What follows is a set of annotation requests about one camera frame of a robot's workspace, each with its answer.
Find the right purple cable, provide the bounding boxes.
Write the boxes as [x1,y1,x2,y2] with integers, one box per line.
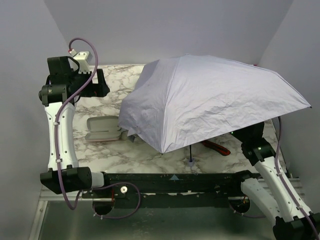
[231,116,320,240]

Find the lavender umbrella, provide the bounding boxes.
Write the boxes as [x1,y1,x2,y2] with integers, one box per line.
[118,54,310,154]

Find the pink zippered umbrella case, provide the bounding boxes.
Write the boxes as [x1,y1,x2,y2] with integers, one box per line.
[85,115,138,142]

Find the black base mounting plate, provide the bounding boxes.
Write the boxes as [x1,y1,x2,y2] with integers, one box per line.
[82,170,260,209]

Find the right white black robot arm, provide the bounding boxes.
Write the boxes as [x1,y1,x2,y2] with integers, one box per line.
[231,122,320,240]

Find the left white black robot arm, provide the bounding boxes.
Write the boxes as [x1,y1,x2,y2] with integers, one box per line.
[39,51,110,194]

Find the red black utility knife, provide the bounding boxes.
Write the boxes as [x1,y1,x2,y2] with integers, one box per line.
[201,140,231,156]

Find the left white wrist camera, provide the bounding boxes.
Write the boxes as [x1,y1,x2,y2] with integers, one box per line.
[68,48,92,74]

